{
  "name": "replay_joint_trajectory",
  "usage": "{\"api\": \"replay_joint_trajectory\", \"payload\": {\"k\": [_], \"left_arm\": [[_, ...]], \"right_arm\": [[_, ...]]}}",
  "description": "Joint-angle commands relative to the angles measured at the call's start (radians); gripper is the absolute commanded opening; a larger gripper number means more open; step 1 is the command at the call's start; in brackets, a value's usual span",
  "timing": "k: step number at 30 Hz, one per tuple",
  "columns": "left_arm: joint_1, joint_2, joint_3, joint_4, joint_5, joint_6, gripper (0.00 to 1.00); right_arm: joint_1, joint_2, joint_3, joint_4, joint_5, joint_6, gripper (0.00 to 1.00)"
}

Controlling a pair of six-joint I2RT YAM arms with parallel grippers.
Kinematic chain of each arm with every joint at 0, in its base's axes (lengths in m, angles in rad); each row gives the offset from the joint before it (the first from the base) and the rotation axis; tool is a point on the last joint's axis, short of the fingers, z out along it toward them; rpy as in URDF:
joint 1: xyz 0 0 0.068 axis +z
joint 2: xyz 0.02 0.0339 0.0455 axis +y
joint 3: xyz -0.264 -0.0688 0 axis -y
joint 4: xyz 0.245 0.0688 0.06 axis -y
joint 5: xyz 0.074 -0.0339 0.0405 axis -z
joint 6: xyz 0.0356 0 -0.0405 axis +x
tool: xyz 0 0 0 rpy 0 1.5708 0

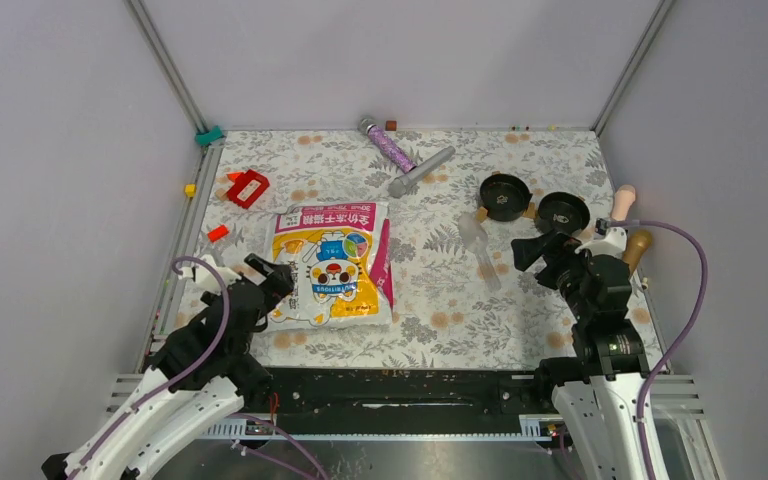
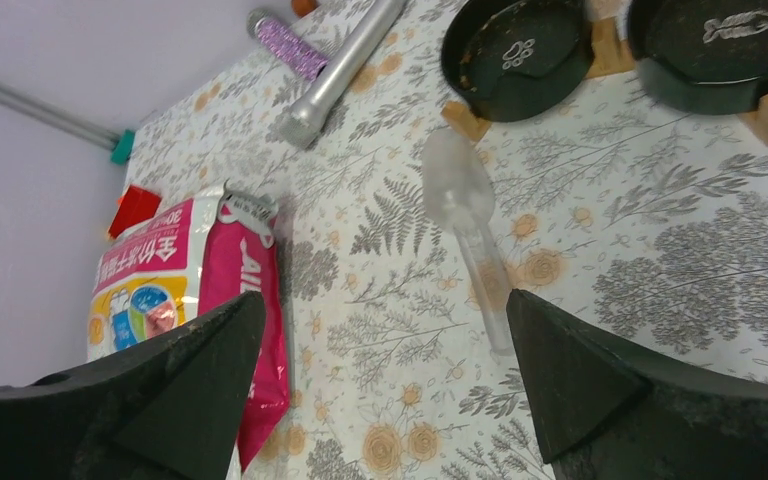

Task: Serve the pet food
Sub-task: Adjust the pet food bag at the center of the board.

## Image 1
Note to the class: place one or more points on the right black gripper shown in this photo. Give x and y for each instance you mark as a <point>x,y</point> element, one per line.
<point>557,248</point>

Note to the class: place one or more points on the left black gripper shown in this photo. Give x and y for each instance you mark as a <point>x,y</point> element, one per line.
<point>279,282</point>

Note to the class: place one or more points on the cat food bag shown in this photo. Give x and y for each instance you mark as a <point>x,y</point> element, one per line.
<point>338,255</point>

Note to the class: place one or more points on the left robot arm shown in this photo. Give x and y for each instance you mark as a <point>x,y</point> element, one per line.
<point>203,372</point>

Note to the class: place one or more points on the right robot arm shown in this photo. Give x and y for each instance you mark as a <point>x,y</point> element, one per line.
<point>600,391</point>

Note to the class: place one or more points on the right black pet bowl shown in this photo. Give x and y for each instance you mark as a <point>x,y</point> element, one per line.
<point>562,211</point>

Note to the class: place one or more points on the black pet bowl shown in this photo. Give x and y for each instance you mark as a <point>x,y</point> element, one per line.
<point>504,198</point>
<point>562,211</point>

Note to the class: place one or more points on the left black pet bowl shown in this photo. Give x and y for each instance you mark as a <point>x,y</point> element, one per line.
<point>504,198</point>

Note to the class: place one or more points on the clear plastic scoop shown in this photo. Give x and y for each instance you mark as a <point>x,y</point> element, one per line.
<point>475,240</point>

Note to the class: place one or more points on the small orange block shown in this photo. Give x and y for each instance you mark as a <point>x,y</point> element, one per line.
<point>218,233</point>

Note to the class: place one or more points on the red toy block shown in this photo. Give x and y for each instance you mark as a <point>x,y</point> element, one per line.
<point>247,188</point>

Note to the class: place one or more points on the gold microphone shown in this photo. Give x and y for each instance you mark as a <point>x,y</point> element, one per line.
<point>637,244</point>

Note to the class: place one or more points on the pink microphone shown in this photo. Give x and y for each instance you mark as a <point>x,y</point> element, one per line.
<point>624,198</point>

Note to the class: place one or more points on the grey microphone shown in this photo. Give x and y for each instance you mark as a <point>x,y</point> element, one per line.
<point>401,185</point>

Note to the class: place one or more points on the teal corner clip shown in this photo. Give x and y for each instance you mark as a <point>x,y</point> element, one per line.
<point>207,138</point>

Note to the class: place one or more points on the purple glitter microphone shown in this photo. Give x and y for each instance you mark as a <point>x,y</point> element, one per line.
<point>385,144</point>

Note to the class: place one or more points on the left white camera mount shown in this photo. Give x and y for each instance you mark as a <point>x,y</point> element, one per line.
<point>205,274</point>

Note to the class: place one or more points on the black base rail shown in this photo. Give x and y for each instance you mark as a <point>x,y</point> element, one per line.
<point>345,402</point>

